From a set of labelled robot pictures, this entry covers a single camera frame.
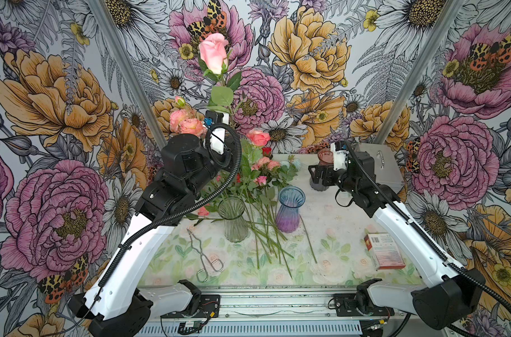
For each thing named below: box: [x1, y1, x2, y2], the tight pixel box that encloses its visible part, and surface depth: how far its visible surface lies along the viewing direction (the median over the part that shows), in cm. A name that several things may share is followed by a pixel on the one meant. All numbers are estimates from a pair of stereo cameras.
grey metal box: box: [359, 143, 406, 195], surface depth 98 cm
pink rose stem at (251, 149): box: [240, 129, 271, 170], surface depth 74 cm
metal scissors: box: [186, 228, 224, 283], surface depth 85 cm
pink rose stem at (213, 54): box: [198, 32, 243, 128], surface depth 39 cm
